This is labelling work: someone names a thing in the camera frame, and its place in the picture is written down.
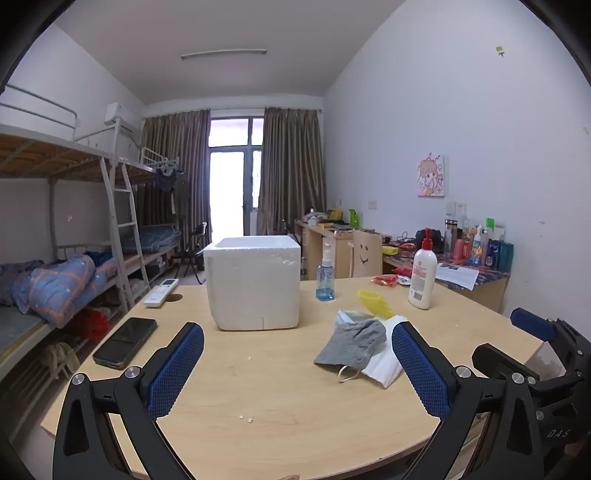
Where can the yellow packet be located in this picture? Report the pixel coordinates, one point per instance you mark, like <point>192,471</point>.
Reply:
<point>390,250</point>

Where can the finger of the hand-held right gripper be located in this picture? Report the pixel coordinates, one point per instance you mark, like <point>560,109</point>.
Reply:
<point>531,321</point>
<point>494,360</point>

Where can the clear bottle black cap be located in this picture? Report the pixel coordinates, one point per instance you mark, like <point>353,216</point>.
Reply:
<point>451,235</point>

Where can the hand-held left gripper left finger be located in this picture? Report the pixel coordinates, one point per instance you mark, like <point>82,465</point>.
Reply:
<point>180,364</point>

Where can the wooden chair with smiley face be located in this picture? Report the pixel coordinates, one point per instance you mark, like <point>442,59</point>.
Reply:
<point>367,254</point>

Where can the cartoon wall poster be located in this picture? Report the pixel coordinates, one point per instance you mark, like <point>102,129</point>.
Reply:
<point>432,176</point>

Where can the beige cloth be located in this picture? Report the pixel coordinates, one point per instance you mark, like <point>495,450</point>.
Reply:
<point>60,357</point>

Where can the wooden desk with drawers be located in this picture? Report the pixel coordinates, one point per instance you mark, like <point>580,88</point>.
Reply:
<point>339,254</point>

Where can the large red snack packet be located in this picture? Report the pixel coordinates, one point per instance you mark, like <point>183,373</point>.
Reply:
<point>403,271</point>

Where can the white air conditioner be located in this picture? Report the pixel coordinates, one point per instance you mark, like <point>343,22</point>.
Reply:
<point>117,115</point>

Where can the ceiling tube light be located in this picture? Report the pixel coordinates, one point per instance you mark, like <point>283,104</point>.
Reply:
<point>224,53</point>

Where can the row of toiletry bottles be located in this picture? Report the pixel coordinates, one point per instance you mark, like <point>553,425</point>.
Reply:
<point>494,254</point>

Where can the dark hanging clothes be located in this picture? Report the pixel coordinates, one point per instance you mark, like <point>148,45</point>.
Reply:
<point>165,180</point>

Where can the blue spray bottle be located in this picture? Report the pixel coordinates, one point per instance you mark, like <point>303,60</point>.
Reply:
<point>325,281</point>

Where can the large grey metal bunk bed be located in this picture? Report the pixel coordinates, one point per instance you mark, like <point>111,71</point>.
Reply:
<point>46,150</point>

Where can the blue plaid mattress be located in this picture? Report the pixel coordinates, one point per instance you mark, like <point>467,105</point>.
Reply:
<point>152,237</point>

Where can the glass balcony door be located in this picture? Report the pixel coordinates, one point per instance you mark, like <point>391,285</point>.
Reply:
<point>231,184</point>

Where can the grey bunk bed ladder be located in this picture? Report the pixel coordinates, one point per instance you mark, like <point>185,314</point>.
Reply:
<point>127,226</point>

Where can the brown curtain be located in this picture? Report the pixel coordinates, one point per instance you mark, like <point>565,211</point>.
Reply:
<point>180,161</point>
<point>291,170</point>

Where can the small grey metal bunk bed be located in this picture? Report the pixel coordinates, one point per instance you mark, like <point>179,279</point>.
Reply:
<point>152,159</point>

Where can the grey face mask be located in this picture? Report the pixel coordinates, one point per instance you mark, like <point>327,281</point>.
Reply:
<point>355,341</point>

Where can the white pot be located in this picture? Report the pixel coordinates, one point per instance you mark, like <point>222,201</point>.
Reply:
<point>314,218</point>

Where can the blue orange plaid quilt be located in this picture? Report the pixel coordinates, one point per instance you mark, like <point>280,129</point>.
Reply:
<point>60,286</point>

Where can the blue disposable face mask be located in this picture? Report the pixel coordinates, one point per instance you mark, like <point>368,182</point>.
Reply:
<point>383,369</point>

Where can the dark blue clothing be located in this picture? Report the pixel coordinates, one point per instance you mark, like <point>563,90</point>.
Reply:
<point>99,257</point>

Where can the yellow sponge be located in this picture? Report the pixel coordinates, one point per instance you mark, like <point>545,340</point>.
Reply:
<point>374,302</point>

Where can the black headphones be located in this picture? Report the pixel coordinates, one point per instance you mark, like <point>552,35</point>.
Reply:
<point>436,240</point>

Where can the black smartphone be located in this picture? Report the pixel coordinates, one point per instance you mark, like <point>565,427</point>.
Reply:
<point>124,341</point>

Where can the white foam box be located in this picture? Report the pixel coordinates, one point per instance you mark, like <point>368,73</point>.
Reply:
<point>251,286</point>

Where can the white wall outlet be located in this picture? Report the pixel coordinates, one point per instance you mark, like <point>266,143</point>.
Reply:
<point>461,208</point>

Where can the white snack packet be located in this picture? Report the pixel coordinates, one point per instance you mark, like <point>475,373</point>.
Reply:
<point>404,280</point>

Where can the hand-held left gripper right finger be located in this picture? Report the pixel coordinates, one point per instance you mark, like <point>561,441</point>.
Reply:
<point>420,369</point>

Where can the white remote control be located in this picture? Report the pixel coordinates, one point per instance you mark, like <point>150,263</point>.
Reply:
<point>160,293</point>

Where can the black folding chair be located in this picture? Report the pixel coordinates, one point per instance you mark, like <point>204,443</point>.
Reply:
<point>194,244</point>

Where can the desk with patterned cloth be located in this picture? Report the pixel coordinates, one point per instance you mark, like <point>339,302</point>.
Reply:
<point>489,281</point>

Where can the white lotion bottle red pump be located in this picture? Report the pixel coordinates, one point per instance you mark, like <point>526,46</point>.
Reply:
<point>422,281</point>

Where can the yellow bag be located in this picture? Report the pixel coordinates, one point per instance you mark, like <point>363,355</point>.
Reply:
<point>335,214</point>

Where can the red bag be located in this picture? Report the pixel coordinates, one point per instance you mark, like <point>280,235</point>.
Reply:
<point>90,323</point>

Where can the white paper sheets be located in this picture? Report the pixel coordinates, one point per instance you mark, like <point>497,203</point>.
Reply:
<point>457,276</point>

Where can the small red snack packet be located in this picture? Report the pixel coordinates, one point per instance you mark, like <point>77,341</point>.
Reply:
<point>384,280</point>

